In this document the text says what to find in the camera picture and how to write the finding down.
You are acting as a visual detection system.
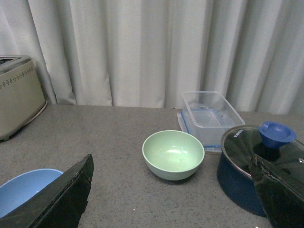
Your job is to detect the green bowl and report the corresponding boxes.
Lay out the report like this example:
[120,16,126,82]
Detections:
[142,130,205,181]

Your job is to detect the white curtain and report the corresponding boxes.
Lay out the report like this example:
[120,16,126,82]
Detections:
[0,0,304,114]

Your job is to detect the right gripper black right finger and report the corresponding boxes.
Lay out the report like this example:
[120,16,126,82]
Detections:
[249,154,304,228]

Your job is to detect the blue bowl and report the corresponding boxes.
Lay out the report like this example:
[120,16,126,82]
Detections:
[0,169,63,217]

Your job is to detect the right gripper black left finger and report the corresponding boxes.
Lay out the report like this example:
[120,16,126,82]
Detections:
[0,154,94,228]

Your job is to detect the dark blue cooking pot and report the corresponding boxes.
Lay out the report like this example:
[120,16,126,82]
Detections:
[217,153,266,217]

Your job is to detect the cream two-slot toaster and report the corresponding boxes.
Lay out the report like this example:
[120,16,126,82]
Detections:
[0,56,48,140]

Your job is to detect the clear plastic food container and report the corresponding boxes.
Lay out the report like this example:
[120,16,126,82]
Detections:
[180,91,245,129]

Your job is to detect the glass lid with blue knob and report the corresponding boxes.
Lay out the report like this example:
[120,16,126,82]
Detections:
[221,121,304,181]

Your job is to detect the blue-rimmed container lid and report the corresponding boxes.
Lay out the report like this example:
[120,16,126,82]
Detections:
[178,108,245,151]

